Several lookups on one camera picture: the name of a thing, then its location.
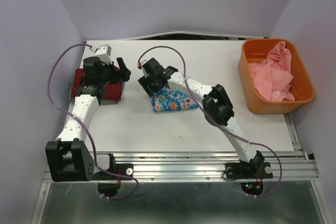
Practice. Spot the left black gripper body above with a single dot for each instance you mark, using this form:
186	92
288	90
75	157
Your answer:
109	74

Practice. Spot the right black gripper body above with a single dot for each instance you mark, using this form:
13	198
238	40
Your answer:
149	81

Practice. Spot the red dotted skirt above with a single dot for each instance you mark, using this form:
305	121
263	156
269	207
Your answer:
113	92

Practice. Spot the blue floral skirt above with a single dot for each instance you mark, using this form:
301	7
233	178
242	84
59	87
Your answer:
168	100

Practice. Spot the grey skirt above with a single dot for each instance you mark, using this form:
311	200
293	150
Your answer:
102	102

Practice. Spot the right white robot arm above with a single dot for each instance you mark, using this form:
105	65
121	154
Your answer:
217	107

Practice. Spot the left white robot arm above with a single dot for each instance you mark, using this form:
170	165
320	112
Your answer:
68	158

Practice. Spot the pink garment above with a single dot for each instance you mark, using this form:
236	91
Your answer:
272	77

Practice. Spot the orange plastic bin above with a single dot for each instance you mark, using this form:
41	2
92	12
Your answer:
255	51

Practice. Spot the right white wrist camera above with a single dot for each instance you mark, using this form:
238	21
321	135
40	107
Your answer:
140	65

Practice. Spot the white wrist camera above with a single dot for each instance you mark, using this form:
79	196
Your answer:
103	52
140	65

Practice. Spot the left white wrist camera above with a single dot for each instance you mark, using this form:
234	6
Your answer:
103	52

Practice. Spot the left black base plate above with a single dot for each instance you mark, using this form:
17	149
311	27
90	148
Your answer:
120	169

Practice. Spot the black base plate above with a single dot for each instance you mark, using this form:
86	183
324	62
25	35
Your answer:
120	169
236	171

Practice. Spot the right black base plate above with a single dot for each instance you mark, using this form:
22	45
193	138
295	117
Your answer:
236	171

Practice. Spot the aluminium rail frame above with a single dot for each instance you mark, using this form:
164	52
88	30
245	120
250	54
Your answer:
188	187

